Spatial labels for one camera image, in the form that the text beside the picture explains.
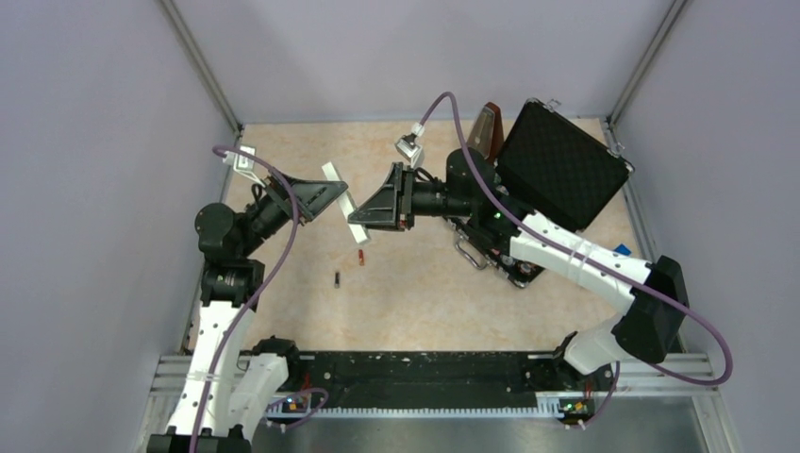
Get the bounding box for white remote control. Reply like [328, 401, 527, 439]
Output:
[322, 161, 371, 245]

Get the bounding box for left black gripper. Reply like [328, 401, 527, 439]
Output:
[239, 165, 347, 256]

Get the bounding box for brown wooden metronome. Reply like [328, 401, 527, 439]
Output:
[467, 102, 505, 163]

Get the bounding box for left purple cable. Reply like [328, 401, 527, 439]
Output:
[187, 145, 305, 453]

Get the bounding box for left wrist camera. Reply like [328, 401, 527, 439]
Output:
[225, 145, 257, 175]

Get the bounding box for colourful toy bricks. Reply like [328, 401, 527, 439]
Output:
[613, 243, 632, 256]

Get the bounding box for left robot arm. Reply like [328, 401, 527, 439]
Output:
[146, 173, 348, 452]

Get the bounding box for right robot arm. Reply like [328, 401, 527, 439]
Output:
[347, 150, 688, 389]

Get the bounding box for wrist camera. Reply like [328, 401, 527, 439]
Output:
[394, 123, 425, 168]
[225, 145, 257, 175]

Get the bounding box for purple cable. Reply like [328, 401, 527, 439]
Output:
[418, 92, 734, 386]
[187, 145, 305, 453]

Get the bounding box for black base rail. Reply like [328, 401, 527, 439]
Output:
[248, 337, 619, 420]

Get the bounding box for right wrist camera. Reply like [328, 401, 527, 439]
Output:
[394, 123, 425, 168]

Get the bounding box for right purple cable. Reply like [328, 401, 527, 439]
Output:
[418, 92, 734, 386]

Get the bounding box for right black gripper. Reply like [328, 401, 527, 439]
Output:
[350, 164, 475, 233]

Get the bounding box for black poker chip case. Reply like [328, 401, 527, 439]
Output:
[453, 97, 636, 289]

